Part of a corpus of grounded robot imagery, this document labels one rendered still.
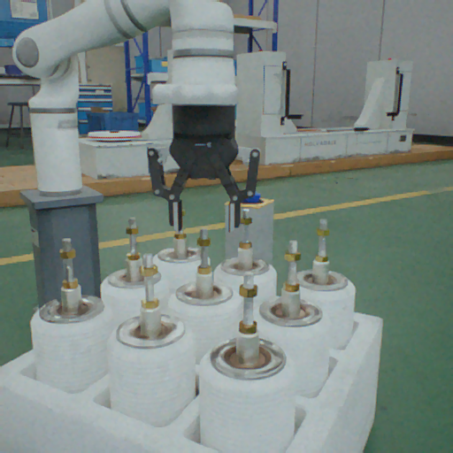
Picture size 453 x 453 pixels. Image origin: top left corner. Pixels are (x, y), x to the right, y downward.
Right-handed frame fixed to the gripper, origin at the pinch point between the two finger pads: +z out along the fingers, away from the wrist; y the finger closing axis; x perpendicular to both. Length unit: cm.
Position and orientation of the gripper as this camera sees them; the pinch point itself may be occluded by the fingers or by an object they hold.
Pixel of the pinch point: (204, 220)
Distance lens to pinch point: 59.7
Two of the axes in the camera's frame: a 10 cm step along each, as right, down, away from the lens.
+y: -10.0, -0.2, 0.9
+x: -0.9, 2.6, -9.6
